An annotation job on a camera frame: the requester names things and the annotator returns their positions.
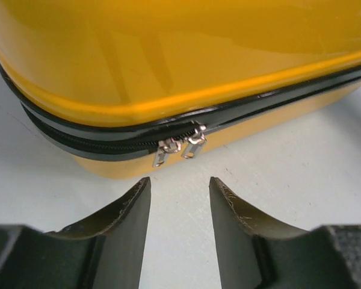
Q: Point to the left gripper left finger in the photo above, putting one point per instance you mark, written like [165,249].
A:
[118,236]

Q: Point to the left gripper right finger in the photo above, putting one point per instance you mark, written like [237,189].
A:
[254,249]

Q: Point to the silver zipper pull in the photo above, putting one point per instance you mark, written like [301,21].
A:
[195,143]
[165,149]

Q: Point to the yellow Pikachu hard-shell suitcase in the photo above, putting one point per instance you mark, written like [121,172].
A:
[105,81]

